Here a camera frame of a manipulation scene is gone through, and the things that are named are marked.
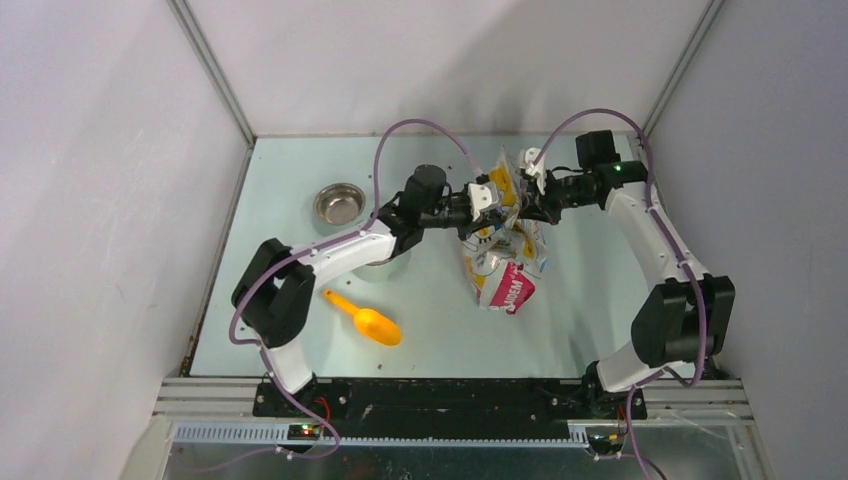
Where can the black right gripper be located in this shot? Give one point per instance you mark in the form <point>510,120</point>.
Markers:
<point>535,205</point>

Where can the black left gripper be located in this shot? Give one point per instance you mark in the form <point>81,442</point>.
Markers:
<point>487,219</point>

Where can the white yellow pet food bag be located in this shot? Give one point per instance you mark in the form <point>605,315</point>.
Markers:
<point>505,263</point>

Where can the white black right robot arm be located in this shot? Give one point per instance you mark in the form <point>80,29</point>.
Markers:
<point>687,312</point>

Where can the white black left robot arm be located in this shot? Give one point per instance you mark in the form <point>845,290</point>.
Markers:
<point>274,294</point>

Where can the steel bowl in green stand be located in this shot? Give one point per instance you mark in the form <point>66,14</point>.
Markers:
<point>377,272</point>

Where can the small steel bowl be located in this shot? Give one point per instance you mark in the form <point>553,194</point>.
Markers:
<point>339,204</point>

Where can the orange plastic scoop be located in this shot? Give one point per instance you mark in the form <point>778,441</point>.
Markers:
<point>368,322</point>

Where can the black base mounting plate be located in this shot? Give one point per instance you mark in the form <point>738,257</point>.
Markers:
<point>471,408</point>

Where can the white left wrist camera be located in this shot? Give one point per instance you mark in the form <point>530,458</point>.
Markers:
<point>484,194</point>

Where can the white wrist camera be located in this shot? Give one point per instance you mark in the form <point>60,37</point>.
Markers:
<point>532,167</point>
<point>484,194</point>

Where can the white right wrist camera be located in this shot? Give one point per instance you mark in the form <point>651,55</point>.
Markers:
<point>532,167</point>

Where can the aluminium frame post right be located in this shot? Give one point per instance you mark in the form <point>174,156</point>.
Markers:
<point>682,64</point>

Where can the aluminium frame post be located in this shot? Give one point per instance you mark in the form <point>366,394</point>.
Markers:
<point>202,48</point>
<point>682,64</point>

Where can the aluminium frame post left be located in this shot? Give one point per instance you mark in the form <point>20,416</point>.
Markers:
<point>202,48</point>

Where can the grey slotted cable duct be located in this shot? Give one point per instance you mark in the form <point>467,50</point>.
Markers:
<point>285,434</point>

